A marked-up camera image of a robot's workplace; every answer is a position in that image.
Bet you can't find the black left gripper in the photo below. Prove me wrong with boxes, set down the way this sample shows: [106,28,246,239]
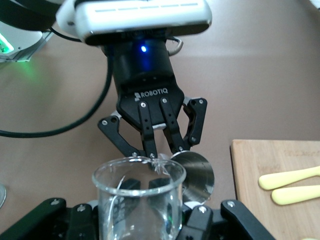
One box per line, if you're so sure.
[97,39,208,161]

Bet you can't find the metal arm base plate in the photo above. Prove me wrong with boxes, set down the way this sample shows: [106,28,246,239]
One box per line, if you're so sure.
[0,31,55,63]

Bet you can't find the steel double jigger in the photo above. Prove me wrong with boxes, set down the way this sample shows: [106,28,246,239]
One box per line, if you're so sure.
[169,151,216,205]

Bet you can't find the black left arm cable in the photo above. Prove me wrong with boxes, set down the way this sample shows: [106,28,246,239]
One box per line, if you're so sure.
[0,24,114,138]

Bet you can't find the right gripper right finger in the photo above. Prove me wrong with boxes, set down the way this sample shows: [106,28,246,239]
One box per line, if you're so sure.
[176,199,276,240]

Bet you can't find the brown table cover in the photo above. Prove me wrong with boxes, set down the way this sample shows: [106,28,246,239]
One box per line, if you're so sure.
[0,0,320,240]

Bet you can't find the small clear glass beaker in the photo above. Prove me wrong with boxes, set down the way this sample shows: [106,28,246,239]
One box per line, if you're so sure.
[91,154,187,240]

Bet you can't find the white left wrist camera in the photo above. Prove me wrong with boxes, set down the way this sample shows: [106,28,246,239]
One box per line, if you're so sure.
[55,0,213,47]

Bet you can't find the wooden cutting board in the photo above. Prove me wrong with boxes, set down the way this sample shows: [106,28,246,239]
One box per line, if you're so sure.
[229,138,320,240]

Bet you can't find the yellow plastic fork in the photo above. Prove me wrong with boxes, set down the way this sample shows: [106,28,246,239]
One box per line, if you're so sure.
[271,184,320,205]

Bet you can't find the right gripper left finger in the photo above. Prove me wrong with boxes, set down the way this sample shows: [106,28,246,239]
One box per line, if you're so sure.
[0,198,101,240]

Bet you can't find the grey camera cable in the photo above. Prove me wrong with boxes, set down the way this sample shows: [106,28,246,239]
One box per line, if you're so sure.
[166,36,185,56]

